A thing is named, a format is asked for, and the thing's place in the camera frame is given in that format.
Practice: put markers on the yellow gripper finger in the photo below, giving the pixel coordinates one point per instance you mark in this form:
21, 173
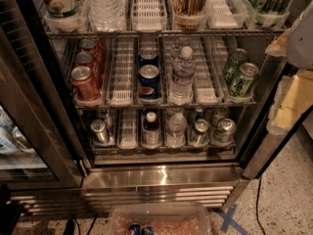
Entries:
278, 47
293, 97

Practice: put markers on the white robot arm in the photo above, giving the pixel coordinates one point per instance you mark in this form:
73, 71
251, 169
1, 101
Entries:
300, 43

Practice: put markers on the rear green can middle shelf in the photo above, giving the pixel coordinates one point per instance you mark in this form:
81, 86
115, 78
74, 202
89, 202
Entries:
234, 60

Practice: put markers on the top shelf green tall can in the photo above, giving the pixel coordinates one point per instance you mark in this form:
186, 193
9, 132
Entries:
266, 14

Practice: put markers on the front green can middle shelf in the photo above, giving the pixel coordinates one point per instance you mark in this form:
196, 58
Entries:
243, 80

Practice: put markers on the right fridge door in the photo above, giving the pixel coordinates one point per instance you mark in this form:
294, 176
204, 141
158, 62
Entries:
271, 144

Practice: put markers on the front right can bottom shelf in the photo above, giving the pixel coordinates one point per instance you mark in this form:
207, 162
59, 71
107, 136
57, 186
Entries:
224, 131

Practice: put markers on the green glass bottle bottom shelf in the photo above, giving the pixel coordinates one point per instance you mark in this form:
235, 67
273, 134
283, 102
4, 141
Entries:
194, 114

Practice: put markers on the top shelf tan tall can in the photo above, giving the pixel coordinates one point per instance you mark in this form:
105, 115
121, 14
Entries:
189, 14

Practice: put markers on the green can bottom shelf centre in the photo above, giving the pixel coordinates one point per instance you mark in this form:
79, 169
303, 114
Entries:
198, 134

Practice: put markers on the middle shelf front water bottle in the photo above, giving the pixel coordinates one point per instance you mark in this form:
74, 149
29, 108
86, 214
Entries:
183, 72

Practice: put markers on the empty white tray top shelf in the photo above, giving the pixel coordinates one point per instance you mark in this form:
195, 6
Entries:
148, 15

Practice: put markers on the empty white tray shelf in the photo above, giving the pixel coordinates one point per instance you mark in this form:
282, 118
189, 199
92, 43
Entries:
120, 87
148, 15
127, 131

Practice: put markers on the dark drink bottle white cap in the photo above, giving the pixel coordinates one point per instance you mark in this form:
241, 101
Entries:
151, 130

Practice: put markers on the empty white tray middle shelf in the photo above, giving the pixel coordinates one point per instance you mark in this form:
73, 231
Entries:
120, 87

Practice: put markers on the empty white tray bottom shelf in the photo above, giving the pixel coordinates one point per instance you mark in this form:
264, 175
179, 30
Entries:
127, 131

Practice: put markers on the top shelf large water bottle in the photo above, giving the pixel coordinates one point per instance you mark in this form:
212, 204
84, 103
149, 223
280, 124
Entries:
106, 15

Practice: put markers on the rear silver can bottom shelf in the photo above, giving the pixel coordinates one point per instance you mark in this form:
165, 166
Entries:
105, 115

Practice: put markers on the silver can shelf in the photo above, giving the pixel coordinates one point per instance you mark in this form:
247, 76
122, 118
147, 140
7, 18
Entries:
105, 115
99, 129

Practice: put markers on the front silver can bottom shelf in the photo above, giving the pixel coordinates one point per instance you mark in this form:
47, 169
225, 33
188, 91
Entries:
99, 129

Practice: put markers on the top shelf 7up can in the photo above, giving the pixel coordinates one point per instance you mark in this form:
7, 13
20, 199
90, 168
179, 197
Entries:
63, 14

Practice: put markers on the glass fridge door left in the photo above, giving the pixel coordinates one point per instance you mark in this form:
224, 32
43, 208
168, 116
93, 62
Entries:
35, 95

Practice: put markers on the rear blue Pepsi can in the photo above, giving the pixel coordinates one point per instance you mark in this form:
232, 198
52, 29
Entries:
148, 56

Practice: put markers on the blue pepsi can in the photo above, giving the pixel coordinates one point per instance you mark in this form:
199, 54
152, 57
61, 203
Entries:
149, 81
148, 56

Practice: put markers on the front blue Pepsi can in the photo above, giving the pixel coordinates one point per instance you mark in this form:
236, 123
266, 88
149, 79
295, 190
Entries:
149, 81

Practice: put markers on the blue tape cross on floor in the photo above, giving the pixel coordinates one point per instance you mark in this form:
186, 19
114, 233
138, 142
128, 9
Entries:
228, 220

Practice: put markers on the rear orange soda can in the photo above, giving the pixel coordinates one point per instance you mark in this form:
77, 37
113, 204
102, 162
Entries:
92, 45

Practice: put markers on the orange soda can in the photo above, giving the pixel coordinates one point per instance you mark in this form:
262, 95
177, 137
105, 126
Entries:
85, 84
88, 59
92, 45

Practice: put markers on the middle orange soda can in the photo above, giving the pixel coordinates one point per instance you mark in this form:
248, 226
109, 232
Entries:
88, 59

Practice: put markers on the front orange soda can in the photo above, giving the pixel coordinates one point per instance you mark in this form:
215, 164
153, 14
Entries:
85, 84

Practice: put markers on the clear plastic bin on floor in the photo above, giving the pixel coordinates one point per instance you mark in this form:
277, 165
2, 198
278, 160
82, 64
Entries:
159, 219

